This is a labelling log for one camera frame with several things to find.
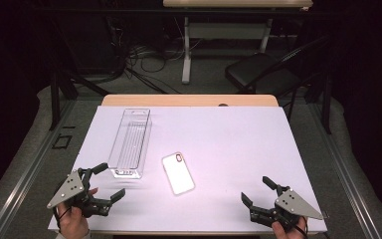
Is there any hand-held gripper cable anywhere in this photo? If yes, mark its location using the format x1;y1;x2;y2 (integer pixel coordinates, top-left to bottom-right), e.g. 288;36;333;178
55;207;72;232
294;223;310;239

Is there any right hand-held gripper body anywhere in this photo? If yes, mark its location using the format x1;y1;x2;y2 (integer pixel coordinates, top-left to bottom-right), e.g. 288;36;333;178
249;184;326;231

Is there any white legged desk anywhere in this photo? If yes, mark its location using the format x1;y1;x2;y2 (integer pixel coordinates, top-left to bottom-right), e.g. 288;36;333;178
162;0;313;85

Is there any left hand-held gripper cable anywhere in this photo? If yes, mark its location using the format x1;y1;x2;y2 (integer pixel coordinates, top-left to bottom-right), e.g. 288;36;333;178
55;207;72;232

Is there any person's left hand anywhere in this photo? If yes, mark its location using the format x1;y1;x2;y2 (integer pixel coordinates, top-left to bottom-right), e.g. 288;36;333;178
57;187;99;238

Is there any clear plastic box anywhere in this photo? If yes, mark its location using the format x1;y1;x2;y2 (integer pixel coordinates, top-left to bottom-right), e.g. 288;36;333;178
107;108;153;179

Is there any right hand-held gripper cable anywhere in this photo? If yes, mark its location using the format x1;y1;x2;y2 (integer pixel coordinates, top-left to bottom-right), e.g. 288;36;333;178
294;223;310;239

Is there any wooden table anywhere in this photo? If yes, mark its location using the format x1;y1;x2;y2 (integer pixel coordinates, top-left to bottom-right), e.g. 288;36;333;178
48;94;328;237

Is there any black metal stand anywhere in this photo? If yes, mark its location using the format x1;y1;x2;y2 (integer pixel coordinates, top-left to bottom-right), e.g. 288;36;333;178
49;71;110;131

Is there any black folding chair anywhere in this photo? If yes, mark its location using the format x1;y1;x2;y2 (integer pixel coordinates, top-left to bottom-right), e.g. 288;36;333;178
224;34;333;122

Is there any white board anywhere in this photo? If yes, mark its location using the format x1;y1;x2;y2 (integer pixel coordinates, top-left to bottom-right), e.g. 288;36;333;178
48;105;328;233

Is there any bundle of floor cables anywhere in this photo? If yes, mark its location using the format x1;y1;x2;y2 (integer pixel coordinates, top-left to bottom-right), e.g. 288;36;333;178
105;16;203;95

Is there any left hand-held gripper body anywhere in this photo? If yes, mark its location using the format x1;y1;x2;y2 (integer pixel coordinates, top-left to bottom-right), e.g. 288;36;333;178
46;167;113;219

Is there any person's right hand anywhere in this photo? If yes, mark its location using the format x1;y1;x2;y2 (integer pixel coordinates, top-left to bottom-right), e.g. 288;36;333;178
271;216;310;239

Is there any aluminium floor rail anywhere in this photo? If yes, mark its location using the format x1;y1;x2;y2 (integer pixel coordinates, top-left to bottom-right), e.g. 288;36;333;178
0;99;78;239
309;101;382;239

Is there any phone case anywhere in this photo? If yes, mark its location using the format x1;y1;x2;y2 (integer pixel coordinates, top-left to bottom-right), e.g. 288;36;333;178
161;151;196;196

